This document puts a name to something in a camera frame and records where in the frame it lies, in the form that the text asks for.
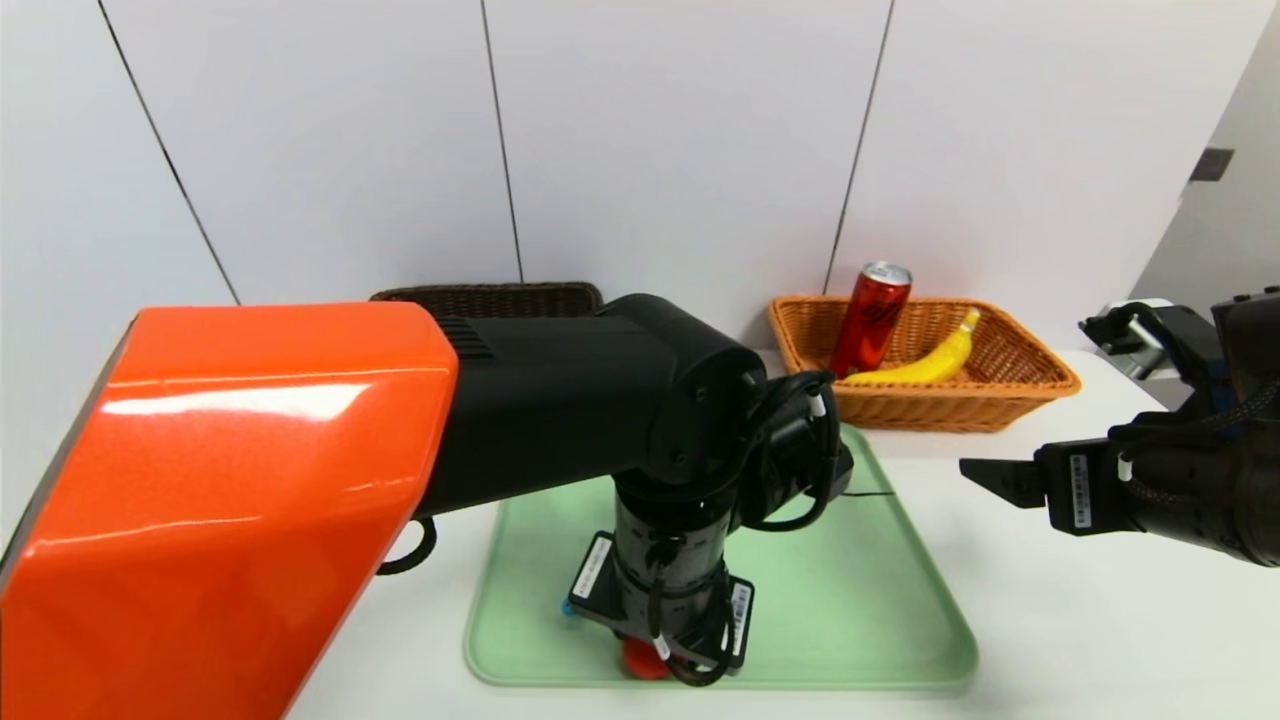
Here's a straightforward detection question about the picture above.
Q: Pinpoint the light green plastic tray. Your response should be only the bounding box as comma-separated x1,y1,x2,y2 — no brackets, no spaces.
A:
463,425,979,691

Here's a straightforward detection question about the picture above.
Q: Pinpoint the red soda can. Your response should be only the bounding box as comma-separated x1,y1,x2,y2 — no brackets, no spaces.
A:
829,261,913,380

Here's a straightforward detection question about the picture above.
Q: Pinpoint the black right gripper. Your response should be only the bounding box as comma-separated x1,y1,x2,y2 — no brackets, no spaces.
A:
958,436,1237,555

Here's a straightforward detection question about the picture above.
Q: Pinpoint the orange wicker basket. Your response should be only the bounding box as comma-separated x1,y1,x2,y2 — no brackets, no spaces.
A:
768,294,1084,433

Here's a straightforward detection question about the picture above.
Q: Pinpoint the red rubber duck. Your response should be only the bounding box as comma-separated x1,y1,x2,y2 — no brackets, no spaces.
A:
622,638,673,682

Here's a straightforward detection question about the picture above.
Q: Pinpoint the dark brown wicker basket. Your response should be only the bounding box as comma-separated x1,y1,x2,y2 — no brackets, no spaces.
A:
368,282,605,319

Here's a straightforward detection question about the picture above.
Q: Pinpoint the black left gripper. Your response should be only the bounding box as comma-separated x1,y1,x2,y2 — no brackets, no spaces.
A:
567,496,755,676

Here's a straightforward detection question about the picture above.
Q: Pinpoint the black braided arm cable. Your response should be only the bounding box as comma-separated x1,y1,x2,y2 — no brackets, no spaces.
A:
375,515,439,577

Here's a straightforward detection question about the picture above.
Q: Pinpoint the yellow banana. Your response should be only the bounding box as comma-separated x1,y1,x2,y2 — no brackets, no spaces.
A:
845,308,982,384

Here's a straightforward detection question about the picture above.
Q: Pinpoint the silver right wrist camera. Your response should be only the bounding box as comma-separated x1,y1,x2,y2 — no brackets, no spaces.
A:
1078,298,1176,379

